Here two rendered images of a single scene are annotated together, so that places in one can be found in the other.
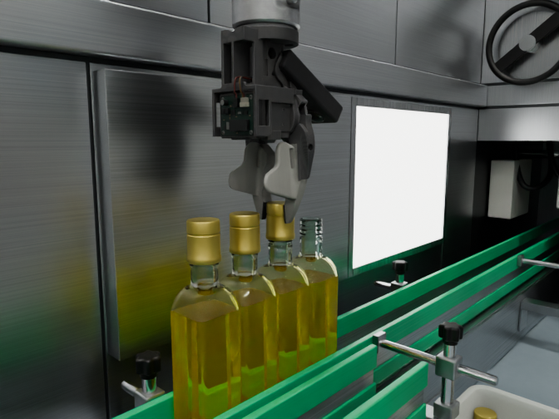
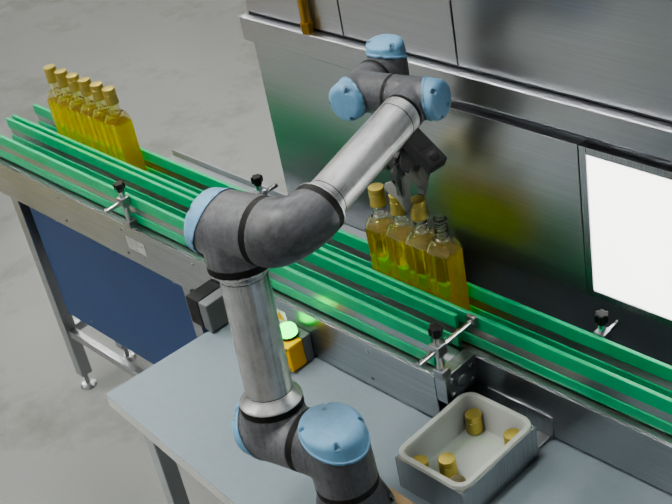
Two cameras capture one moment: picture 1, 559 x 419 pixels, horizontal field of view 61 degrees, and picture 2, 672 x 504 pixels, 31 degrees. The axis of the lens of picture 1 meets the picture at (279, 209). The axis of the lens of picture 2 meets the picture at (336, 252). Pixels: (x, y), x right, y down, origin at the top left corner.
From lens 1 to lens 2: 246 cm
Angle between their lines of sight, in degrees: 92
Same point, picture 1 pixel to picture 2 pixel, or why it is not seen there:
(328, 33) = (569, 81)
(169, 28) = (421, 72)
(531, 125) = not seen: outside the picture
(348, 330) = (512, 313)
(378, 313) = (547, 327)
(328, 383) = (415, 303)
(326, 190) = (551, 210)
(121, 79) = not seen: hidden behind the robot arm
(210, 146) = (447, 143)
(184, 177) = not seen: hidden behind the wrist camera
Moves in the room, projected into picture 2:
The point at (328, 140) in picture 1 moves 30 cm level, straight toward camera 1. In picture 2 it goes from (549, 172) to (393, 183)
